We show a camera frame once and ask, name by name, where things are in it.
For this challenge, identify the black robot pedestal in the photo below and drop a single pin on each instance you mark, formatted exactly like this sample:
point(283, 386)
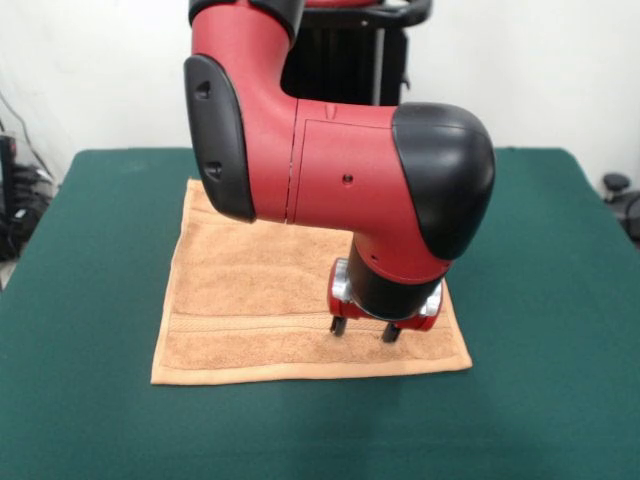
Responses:
point(350, 50)

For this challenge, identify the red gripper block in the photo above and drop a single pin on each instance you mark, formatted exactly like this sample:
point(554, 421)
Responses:
point(345, 309)

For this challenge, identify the black box with red light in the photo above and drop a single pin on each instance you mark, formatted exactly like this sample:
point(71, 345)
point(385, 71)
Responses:
point(8, 175)

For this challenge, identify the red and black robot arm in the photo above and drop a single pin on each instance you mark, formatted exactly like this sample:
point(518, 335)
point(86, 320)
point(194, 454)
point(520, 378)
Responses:
point(340, 170)

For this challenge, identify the tan terry towel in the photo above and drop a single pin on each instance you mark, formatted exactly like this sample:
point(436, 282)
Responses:
point(240, 330)

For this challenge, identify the dark green table cloth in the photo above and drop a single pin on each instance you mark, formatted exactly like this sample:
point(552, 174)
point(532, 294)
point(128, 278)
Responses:
point(500, 410)

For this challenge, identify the gray stand base black knob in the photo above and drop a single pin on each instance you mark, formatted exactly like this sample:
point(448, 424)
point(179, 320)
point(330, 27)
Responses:
point(616, 182)

